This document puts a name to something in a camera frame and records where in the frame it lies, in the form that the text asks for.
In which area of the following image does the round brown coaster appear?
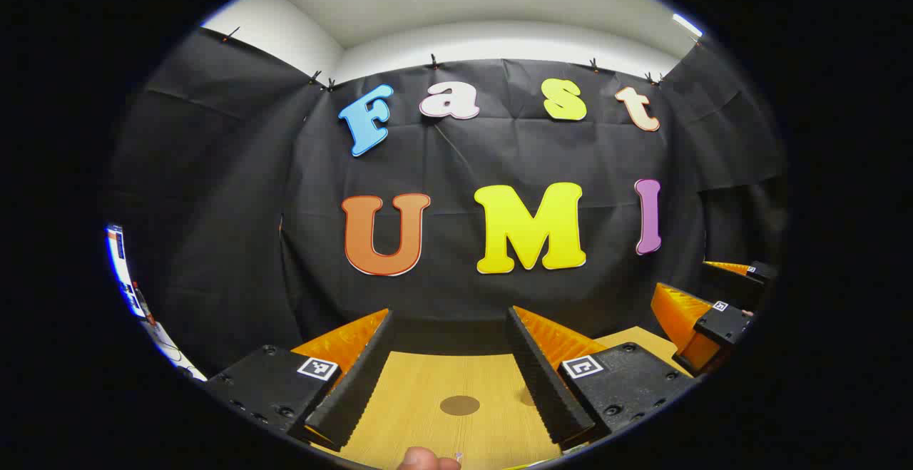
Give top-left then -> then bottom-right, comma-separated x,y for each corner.
439,395 -> 481,417

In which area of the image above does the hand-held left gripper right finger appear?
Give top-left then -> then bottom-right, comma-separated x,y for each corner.
505,305 -> 698,449

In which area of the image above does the wooden desktop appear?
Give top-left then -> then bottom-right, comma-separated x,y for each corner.
312,326 -> 694,470

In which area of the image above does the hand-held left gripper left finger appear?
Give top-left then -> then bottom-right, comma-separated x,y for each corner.
205,308 -> 395,454

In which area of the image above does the black backdrop cloth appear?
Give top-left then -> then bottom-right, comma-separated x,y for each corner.
107,28 -> 789,378

